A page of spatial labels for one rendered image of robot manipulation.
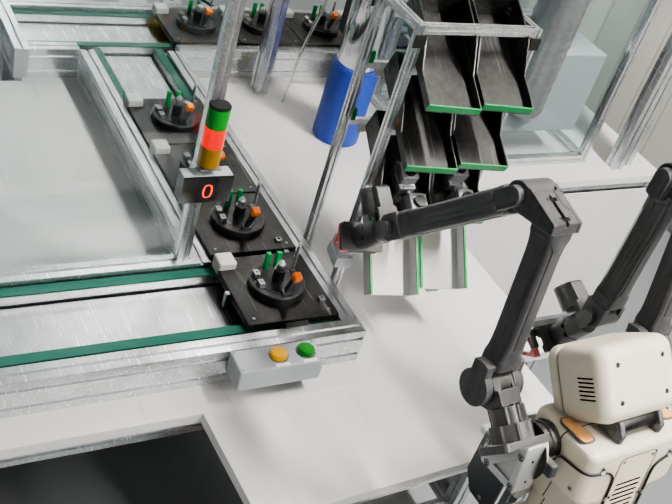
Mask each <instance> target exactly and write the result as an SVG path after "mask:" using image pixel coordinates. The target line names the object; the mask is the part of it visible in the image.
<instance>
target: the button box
mask: <svg viewBox="0 0 672 504"><path fill-rule="evenodd" d="M302 342H308V343H310V344H312V345H313V346H314V348H315V352H314V354H313V356H311V357H305V356H302V355H300V354H299V353H298V351H297V348H298V345H299V344H300V343H302ZM275 346H280V347H283V348H285V349H286V350H287V352H288V356H287V358H286V360H284V361H276V360H274V359H273V358H271V356H270V351H271V348H272V347H275ZM323 363H324V358H323V357H322V355H321V353H320V352H319V350H318V348H317V347H316V345H315V343H314V342H313V340H306V341H299V342H293V343H286V344H279V345H273V346H266V347H259V348H253V349H246V350H239V351H233V352H230V355H229V359H228V362H227V366H226V372H227V374H228V376H229V378H230V380H231V382H232V384H233V386H234V388H235V390H236V391H242V390H248V389H254V388H260V387H266V386H271V385H277V384H283V383H289V382H295V381H301V380H306V379H312V378H318V377H319V374H320V371H321V368H322V365H323Z"/></svg>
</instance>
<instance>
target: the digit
mask: <svg viewBox="0 0 672 504"><path fill-rule="evenodd" d="M219 180H220V179H209V180H200V181H199V186H198V191H197V195H196V200H195V201H211V200H215V197H216V193H217V188H218V184H219Z"/></svg>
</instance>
